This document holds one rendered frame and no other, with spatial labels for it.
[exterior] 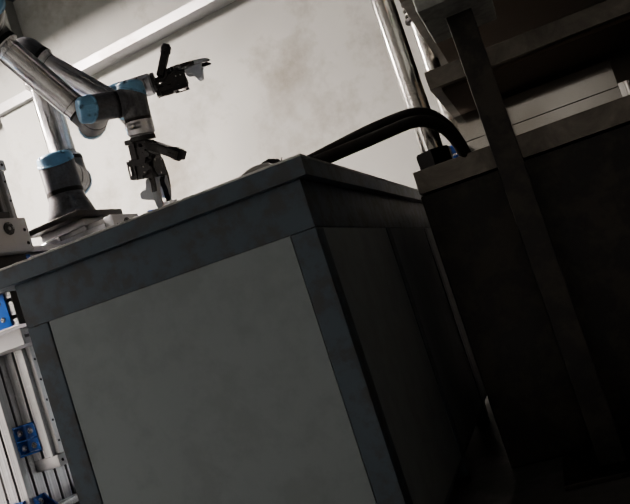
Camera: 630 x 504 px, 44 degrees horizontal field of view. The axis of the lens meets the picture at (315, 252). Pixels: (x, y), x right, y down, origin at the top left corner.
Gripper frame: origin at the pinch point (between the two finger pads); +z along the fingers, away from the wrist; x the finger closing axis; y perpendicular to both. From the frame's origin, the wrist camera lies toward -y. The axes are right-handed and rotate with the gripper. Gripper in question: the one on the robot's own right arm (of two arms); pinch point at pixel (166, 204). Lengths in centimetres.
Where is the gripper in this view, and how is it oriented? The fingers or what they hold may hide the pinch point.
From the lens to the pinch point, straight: 226.8
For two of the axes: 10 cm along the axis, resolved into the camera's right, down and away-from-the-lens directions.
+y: -9.4, 1.8, 2.7
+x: -2.5, 1.6, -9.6
